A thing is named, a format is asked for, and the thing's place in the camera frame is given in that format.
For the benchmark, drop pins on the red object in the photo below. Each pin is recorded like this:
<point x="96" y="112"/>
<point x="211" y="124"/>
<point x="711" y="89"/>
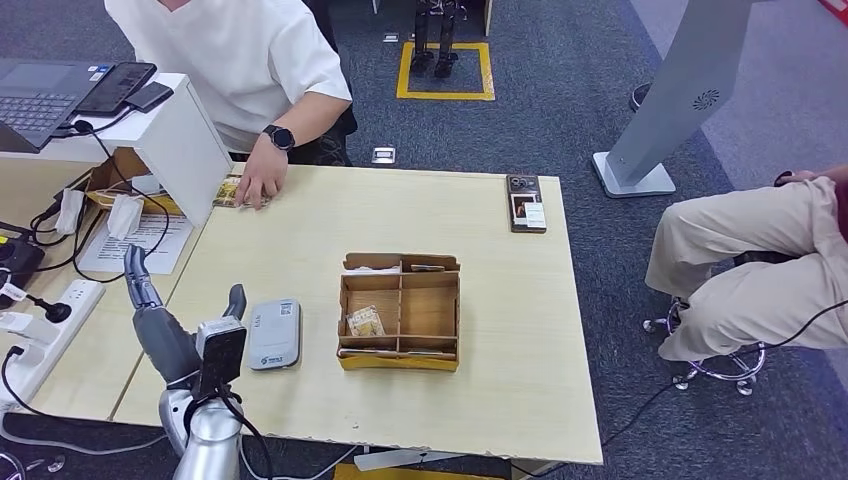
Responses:
<point x="838" y="8"/>

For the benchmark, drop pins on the yellow board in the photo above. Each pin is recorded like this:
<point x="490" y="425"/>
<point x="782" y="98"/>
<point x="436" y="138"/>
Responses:
<point x="371" y="474"/>

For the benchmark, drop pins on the person's hand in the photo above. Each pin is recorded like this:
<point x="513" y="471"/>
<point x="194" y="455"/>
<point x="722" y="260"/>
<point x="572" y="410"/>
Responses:
<point x="805" y="176"/>

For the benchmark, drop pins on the yellow printed card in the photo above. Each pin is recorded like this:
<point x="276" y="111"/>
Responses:
<point x="226" y="192"/>

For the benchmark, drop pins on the wooden compartment box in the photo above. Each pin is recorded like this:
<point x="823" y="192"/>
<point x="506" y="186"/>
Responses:
<point x="427" y="311"/>

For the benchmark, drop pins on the printed paper sheet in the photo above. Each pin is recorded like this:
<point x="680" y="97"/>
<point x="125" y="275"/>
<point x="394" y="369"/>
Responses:
<point x="109" y="252"/>

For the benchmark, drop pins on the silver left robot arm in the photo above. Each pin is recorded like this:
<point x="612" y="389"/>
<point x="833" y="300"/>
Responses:
<point x="212" y="440"/>

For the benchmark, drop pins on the chrome wheeled stool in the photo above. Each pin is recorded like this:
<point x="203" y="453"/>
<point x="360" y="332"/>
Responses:
<point x="722" y="368"/>

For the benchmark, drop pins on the grey card reader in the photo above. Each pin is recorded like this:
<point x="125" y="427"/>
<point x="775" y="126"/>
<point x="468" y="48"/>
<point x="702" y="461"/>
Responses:
<point x="275" y="334"/>

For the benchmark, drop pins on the white power strip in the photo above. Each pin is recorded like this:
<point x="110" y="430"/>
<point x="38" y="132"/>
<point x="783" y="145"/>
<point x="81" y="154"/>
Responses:
<point x="76" y="308"/>

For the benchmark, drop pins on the black power plug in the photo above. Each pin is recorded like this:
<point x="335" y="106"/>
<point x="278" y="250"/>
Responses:
<point x="58" y="311"/>

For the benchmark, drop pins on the white paper slips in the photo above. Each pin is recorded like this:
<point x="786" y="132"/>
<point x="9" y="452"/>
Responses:
<point x="371" y="270"/>

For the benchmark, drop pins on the black robot legs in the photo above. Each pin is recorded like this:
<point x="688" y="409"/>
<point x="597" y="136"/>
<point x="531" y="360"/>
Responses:
<point x="424" y="60"/>

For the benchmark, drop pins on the white desk riser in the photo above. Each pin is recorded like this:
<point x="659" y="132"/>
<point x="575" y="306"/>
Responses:
<point x="172" y="142"/>

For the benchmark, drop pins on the person's left hand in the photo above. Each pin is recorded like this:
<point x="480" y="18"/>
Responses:
<point x="262" y="172"/>

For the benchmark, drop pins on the black wristwatch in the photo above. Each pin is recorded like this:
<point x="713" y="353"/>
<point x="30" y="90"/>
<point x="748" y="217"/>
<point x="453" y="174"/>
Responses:
<point x="281" y="138"/>

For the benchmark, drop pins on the grey laptop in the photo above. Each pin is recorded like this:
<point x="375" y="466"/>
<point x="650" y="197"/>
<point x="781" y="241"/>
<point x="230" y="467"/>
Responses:
<point x="36" y="99"/>

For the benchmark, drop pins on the grey kiosk stand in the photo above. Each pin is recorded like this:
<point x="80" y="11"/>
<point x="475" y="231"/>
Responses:
<point x="682" y="86"/>

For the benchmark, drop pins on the black controller device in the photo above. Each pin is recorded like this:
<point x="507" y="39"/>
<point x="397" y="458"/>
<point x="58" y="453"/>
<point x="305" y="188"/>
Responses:
<point x="20" y="262"/>

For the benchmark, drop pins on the person's left forearm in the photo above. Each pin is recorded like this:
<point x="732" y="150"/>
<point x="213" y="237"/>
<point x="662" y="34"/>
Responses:
<point x="314" y="116"/>

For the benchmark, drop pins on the dark card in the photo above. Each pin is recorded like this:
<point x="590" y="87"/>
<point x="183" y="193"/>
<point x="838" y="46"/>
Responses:
<point x="427" y="268"/>

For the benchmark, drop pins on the white table bracket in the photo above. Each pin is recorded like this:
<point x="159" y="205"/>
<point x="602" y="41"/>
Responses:
<point x="397" y="458"/>

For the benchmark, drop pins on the black office chair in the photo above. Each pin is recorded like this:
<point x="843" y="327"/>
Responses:
<point x="347" y="122"/>

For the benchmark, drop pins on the brown smartphone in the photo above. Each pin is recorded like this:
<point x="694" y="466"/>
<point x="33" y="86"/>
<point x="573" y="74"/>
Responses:
<point x="526" y="205"/>

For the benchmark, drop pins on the black wristband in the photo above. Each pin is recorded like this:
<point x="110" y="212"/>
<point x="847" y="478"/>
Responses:
<point x="783" y="177"/>

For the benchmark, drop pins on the white charger plug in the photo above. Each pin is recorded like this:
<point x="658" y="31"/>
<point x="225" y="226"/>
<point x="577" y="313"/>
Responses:
<point x="30" y="326"/>

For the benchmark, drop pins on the dark round base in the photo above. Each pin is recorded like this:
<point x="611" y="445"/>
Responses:
<point x="637" y="96"/>

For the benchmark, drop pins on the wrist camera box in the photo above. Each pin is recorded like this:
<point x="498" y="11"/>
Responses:
<point x="222" y="358"/>

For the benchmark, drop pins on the white cards stack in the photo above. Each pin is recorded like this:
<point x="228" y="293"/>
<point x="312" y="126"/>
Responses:
<point x="364" y="353"/>

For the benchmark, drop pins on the large black smartphone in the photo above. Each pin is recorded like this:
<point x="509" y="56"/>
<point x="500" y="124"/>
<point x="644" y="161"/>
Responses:
<point x="116" y="89"/>

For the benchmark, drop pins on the open cardboard box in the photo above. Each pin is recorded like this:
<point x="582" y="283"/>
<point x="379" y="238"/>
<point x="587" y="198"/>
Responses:
<point x="109" y="175"/>

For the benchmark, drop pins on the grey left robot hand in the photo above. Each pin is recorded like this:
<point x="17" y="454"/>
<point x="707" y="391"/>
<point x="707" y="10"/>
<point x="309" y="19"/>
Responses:
<point x="166" y="344"/>

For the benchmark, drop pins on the silver floor socket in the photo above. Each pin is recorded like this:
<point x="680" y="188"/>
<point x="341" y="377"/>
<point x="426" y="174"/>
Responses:
<point x="383" y="156"/>
<point x="391" y="38"/>

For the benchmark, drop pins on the person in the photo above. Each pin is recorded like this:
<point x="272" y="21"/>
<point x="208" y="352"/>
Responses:
<point x="218" y="60"/>
<point x="735" y="232"/>

